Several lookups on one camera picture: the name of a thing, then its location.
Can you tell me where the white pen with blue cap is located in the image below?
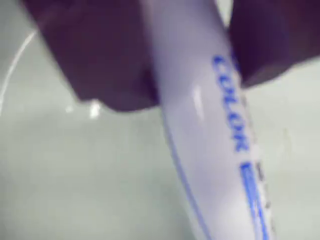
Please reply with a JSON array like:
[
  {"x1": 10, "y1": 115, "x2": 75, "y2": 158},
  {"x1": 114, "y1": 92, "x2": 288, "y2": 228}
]
[{"x1": 142, "y1": 0, "x2": 278, "y2": 240}]

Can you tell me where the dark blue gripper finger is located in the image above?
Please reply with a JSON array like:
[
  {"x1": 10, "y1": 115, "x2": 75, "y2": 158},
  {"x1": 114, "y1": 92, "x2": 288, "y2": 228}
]
[
  {"x1": 19, "y1": 0, "x2": 161, "y2": 113},
  {"x1": 228, "y1": 0, "x2": 320, "y2": 89}
]

